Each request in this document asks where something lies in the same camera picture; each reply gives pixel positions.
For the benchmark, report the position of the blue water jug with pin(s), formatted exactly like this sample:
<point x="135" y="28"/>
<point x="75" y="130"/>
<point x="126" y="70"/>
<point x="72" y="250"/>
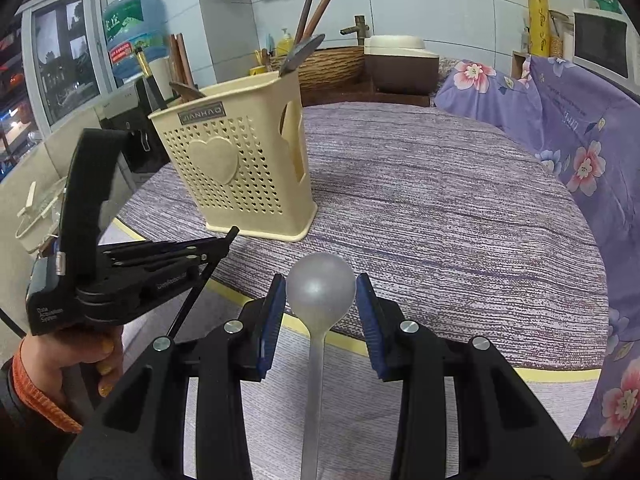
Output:
<point x="132" y="25"/>

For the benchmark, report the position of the cream perforated utensil holder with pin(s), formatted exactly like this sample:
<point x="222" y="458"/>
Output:
<point x="240" y="180"/>

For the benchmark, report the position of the purple floral cloth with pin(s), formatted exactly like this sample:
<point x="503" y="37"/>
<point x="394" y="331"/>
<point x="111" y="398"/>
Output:
<point x="575" y="125"/>

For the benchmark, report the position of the bronze faucet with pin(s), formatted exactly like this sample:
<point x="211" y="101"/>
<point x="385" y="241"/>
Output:
<point x="357" y="27"/>

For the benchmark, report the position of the dark wooden side table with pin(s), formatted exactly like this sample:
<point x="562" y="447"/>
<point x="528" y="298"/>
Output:
<point x="350" y="97"/>

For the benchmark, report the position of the person's left hand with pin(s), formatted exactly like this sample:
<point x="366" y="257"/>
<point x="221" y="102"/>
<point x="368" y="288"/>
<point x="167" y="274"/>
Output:
<point x="50" y="365"/>

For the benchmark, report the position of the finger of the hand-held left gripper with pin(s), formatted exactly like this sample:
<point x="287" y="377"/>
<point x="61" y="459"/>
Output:
<point x="160" y="247"/>
<point x="165" y="266"/>

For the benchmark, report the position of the brown and cream container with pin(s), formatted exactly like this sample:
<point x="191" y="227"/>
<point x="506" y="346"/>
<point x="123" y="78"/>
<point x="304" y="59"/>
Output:
<point x="400" y="67"/>

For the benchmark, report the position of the wicker basket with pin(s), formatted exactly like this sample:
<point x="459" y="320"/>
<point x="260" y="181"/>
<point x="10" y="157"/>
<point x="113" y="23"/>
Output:
<point x="340" y="67"/>

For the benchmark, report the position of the water dispenser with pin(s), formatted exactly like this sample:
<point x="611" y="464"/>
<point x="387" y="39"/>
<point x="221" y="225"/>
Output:
<point x="125" y="125"/>

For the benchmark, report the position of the large steel spoon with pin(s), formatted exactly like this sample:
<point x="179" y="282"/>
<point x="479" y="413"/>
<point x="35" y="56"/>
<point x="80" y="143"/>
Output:
<point x="320" y="285"/>

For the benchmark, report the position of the yellow roll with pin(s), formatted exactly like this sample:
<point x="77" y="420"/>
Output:
<point x="539" y="20"/>

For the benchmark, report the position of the window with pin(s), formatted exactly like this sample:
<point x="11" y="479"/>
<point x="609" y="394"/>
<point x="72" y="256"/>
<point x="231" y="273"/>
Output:
<point x="65" y="55"/>

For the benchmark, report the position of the yellow soap bottle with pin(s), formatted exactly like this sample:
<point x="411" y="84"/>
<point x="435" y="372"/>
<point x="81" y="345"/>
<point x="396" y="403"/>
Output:
<point x="285" y="42"/>

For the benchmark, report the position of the white microwave oven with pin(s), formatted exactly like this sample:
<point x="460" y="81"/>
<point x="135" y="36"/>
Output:
<point x="600" y="42"/>

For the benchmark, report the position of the person's left forearm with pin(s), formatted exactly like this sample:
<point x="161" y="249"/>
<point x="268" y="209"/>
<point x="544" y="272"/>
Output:
<point x="30" y="410"/>

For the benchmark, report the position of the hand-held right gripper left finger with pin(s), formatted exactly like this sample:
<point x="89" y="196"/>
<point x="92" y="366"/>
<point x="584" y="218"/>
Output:
<point x="270" y="332"/>

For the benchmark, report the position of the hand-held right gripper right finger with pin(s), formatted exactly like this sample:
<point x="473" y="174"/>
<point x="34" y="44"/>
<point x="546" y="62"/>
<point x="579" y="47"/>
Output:
<point x="370" y="332"/>

